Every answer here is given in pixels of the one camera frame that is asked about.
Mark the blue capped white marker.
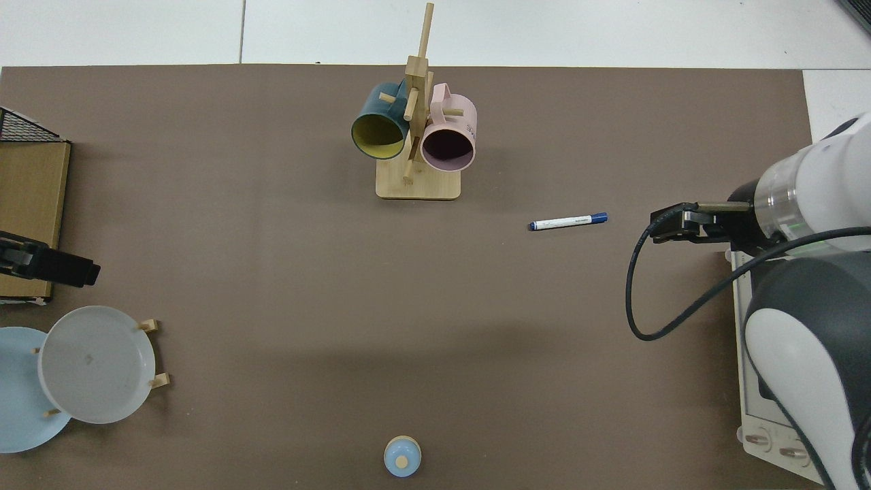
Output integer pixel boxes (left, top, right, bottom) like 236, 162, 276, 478
529, 212, 609, 232

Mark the wooden plate rack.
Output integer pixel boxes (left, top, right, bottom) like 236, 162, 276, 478
31, 318, 171, 418

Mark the grey plate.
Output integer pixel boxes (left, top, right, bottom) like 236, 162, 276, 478
37, 306, 157, 425

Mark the light blue plate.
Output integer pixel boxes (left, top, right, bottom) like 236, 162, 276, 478
0, 327, 73, 454

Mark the brown table cloth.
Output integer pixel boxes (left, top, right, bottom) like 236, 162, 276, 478
0, 64, 824, 490

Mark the pale toaster oven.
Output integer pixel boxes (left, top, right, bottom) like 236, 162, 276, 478
725, 246, 839, 489

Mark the pink cup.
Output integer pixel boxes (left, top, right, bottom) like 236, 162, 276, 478
420, 83, 478, 172

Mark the dark grey equipment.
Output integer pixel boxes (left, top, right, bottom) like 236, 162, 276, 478
836, 0, 871, 36

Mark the wooden cup stand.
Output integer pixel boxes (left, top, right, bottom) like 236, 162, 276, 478
376, 2, 462, 201

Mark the dark teal cup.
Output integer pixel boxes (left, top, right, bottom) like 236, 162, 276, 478
350, 80, 412, 161

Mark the wire basket with wooden floor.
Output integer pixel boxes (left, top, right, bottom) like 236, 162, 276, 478
0, 107, 71, 305

